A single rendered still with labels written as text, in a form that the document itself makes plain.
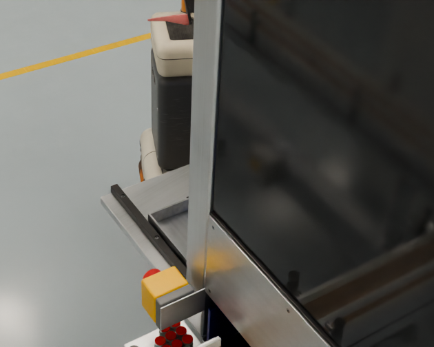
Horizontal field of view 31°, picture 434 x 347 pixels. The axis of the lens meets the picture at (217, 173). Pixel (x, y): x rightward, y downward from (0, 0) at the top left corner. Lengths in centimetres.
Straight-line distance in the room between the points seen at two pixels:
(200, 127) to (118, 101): 247
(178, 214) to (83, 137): 174
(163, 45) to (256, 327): 138
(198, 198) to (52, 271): 162
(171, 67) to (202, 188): 129
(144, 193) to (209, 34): 77
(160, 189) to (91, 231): 120
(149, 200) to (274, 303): 66
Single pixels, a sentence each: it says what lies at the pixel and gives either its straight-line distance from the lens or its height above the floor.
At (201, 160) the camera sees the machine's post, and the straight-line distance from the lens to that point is 124.
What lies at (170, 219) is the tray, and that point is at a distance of 175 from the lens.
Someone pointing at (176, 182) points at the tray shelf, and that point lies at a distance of 185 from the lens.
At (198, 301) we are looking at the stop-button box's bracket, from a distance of 143.
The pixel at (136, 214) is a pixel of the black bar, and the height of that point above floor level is 90.
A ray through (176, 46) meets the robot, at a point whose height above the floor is 81.
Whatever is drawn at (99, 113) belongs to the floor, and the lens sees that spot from 359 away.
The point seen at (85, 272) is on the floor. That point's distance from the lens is 285.
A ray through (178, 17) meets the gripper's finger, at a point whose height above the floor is 135.
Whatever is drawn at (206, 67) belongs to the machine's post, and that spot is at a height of 148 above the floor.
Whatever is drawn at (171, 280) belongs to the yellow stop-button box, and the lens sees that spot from 142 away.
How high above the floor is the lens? 208
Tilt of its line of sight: 40 degrees down
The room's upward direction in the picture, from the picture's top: 3 degrees clockwise
